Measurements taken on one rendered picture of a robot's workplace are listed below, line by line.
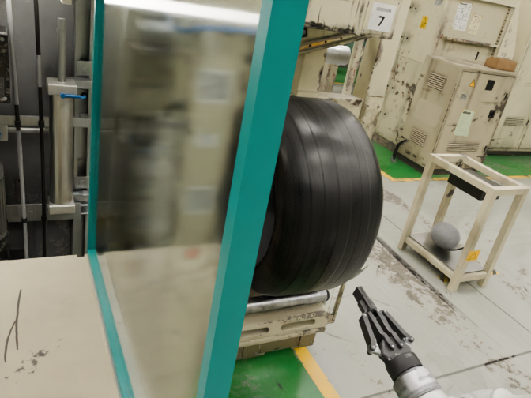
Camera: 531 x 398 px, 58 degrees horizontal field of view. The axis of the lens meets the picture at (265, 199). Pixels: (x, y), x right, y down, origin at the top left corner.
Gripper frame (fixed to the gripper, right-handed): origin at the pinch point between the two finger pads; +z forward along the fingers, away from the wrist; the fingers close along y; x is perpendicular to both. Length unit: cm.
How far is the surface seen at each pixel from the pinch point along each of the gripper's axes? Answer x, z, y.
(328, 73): 198, 528, -356
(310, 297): 22.2, 18.0, -2.0
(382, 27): -43, 70, -28
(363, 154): -25.1, 26.6, -3.7
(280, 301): 22.1, 18.1, 8.3
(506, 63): 54, 300, -408
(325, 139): -26.8, 30.4, 6.8
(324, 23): -41, 69, -7
